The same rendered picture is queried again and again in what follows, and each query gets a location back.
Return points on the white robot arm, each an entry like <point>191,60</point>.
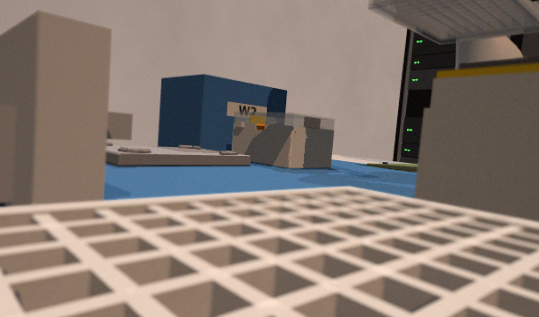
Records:
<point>485,50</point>

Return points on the blue bench mat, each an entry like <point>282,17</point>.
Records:
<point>132,182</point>

